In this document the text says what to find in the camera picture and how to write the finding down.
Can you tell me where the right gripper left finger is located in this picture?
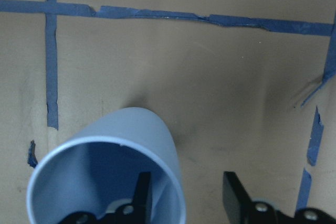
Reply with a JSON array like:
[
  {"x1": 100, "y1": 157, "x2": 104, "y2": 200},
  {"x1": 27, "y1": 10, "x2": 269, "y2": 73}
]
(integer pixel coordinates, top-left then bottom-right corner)
[{"x1": 132, "y1": 172, "x2": 152, "y2": 224}]

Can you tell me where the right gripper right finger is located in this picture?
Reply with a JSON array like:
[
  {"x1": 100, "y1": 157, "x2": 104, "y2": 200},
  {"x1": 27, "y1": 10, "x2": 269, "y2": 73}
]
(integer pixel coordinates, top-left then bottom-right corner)
[{"x1": 222, "y1": 172, "x2": 278, "y2": 224}]

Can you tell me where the blue cup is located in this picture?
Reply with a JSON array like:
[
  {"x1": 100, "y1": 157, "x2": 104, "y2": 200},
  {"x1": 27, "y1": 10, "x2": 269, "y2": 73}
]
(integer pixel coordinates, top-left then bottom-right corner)
[{"x1": 26, "y1": 107, "x2": 186, "y2": 223}]

